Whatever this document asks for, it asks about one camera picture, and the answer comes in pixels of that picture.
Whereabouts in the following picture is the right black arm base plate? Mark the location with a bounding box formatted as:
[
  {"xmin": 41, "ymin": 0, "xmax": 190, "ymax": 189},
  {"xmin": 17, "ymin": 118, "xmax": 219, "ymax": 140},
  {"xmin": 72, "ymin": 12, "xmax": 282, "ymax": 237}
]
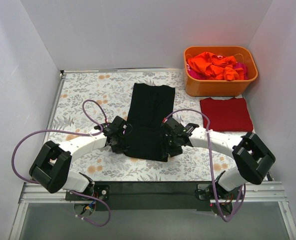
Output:
[{"xmin": 195, "ymin": 184, "xmax": 239, "ymax": 202}]

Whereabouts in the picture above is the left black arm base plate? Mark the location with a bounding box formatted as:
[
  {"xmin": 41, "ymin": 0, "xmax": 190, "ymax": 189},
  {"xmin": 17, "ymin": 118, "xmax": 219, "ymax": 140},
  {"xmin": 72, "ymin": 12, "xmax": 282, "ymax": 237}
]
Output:
[{"xmin": 65, "ymin": 185, "xmax": 110, "ymax": 201}]

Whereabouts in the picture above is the orange t shirt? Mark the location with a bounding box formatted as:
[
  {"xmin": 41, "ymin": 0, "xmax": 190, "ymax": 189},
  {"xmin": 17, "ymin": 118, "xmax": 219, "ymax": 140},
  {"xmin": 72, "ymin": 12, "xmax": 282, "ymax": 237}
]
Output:
[{"xmin": 187, "ymin": 51, "xmax": 237, "ymax": 77}]

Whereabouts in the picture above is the orange plastic laundry basket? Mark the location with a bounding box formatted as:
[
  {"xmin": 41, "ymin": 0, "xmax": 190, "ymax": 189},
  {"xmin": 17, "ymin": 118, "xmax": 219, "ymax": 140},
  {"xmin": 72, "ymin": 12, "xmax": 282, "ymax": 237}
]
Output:
[{"xmin": 184, "ymin": 46, "xmax": 258, "ymax": 97}]

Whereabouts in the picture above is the floral patterned table mat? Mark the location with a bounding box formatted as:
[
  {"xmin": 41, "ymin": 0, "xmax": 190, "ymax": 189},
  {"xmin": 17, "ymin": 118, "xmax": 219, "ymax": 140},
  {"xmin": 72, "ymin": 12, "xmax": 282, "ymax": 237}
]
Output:
[{"xmin": 47, "ymin": 70, "xmax": 235, "ymax": 182}]

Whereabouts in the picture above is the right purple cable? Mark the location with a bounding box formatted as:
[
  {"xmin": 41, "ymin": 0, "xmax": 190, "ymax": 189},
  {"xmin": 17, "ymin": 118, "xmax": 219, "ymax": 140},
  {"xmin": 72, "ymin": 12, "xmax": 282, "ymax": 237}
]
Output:
[{"xmin": 162, "ymin": 108, "xmax": 246, "ymax": 223}]

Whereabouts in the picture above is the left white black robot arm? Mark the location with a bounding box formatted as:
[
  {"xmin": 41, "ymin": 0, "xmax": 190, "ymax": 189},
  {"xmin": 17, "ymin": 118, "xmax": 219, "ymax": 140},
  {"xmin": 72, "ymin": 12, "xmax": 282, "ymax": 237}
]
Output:
[{"xmin": 29, "ymin": 116, "xmax": 131, "ymax": 200}]

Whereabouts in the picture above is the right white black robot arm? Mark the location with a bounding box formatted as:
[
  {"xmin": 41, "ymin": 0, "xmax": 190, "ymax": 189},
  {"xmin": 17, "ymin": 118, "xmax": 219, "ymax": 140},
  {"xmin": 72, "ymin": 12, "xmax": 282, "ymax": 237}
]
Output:
[{"xmin": 161, "ymin": 117, "xmax": 276, "ymax": 199}]

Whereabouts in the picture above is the black t shirt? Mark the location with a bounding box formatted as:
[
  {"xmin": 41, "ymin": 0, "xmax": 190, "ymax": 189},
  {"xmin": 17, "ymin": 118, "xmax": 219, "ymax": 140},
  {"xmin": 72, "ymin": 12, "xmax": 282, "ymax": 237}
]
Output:
[{"xmin": 125, "ymin": 83, "xmax": 175, "ymax": 162}]

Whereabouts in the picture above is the folded dark red t shirt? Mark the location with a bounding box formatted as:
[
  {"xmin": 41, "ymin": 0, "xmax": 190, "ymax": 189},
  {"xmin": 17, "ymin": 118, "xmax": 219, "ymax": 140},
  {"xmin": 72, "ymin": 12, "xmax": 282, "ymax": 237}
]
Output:
[{"xmin": 200, "ymin": 98, "xmax": 254, "ymax": 132}]

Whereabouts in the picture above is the aluminium frame rail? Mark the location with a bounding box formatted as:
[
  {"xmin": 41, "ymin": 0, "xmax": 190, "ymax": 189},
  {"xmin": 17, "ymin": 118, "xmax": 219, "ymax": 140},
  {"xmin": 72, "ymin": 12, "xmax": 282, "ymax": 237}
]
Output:
[{"xmin": 10, "ymin": 181, "xmax": 296, "ymax": 240}]

